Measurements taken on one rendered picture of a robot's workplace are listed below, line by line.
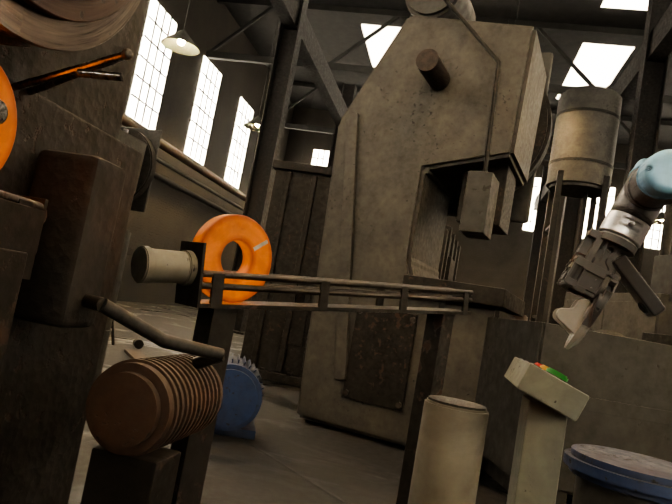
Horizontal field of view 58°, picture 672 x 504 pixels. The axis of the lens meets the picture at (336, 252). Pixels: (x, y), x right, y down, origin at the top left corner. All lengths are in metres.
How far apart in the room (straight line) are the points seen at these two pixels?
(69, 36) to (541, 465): 1.01
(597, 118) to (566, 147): 0.58
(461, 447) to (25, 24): 0.91
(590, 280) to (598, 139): 8.45
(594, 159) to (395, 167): 6.33
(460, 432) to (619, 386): 1.57
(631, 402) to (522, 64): 1.74
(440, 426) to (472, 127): 2.36
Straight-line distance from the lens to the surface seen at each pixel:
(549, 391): 1.11
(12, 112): 0.81
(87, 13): 0.84
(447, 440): 1.13
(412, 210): 3.26
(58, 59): 1.08
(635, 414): 2.68
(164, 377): 0.87
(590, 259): 1.15
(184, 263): 1.01
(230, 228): 1.06
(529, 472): 1.20
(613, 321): 4.58
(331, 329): 3.33
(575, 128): 9.58
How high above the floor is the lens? 0.65
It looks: 5 degrees up
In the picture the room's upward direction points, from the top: 10 degrees clockwise
